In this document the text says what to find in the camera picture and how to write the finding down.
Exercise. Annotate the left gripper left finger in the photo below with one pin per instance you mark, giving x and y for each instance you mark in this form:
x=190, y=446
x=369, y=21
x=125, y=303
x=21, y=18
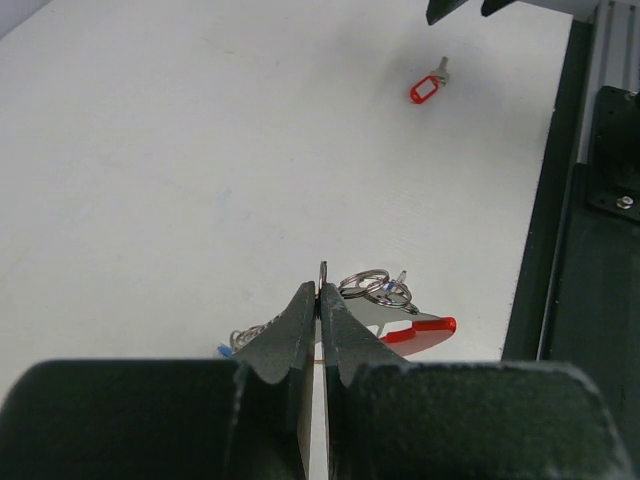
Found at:
x=285, y=344

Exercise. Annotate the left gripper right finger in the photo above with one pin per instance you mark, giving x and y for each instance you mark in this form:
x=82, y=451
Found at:
x=347, y=343

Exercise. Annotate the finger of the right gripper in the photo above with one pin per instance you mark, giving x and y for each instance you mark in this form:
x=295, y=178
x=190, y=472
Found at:
x=489, y=7
x=439, y=9

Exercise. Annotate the key organiser with red handle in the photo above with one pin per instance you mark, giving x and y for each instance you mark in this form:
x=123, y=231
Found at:
x=384, y=305

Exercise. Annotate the key with red tag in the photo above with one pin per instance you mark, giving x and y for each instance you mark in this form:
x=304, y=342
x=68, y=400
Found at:
x=427, y=87

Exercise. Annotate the front aluminium rail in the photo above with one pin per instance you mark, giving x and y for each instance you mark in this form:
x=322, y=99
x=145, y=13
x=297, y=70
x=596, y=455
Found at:
x=613, y=60

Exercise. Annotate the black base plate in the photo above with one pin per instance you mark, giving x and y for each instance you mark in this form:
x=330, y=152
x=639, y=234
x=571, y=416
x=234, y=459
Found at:
x=577, y=297

